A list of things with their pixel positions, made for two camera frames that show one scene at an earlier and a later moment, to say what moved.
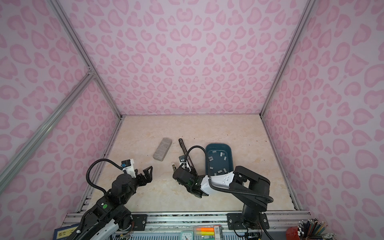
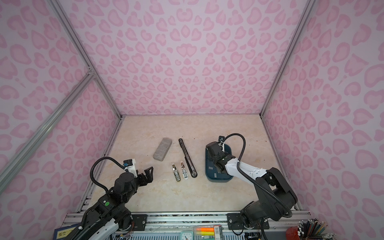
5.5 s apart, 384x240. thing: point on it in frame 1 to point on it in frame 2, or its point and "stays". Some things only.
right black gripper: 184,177 to 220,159
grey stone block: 162,149 stays
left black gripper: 148,177 stays
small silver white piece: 174,167 stays
